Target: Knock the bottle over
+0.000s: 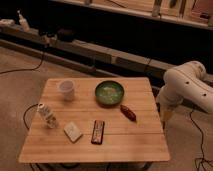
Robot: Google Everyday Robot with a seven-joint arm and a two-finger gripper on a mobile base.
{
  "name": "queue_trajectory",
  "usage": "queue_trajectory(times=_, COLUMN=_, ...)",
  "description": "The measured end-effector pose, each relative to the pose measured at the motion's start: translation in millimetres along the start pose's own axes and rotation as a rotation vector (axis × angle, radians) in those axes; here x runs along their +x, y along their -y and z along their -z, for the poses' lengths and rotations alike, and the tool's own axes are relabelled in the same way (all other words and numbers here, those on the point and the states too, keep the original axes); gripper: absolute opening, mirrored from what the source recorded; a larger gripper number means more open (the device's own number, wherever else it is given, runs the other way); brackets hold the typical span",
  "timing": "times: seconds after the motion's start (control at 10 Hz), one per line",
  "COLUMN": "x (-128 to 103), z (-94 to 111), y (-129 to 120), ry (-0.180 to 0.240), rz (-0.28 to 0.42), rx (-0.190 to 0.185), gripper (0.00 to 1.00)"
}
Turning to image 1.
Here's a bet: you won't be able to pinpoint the clear plastic bottle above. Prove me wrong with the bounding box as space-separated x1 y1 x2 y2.
37 103 58 129

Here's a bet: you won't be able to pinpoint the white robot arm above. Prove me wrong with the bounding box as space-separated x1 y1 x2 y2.
156 61 213 122

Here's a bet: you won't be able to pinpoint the white spray bottle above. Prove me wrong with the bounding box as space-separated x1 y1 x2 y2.
17 11 30 31

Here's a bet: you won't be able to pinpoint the green bowl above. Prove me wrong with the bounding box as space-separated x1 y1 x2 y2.
95 80 125 106

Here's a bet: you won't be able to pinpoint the wooden table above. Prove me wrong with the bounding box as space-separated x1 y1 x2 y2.
19 77 170 163

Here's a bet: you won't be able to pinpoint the dark red candy bar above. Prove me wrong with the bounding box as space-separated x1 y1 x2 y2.
91 120 105 145

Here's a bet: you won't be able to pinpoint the white square sponge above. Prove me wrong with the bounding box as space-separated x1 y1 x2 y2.
64 122 82 143

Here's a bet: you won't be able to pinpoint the white plastic cup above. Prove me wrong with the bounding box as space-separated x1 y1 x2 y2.
58 80 74 101

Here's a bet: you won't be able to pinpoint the black round object on ledge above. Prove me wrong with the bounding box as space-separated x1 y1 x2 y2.
57 29 75 42

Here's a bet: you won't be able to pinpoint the black cable right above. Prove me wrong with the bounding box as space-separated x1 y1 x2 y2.
188 108 213 171

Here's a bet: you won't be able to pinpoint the black floor cable left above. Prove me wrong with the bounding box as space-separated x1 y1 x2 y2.
0 44 48 76

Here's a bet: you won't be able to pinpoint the black cable under table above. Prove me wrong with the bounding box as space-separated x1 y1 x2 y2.
22 103 40 130

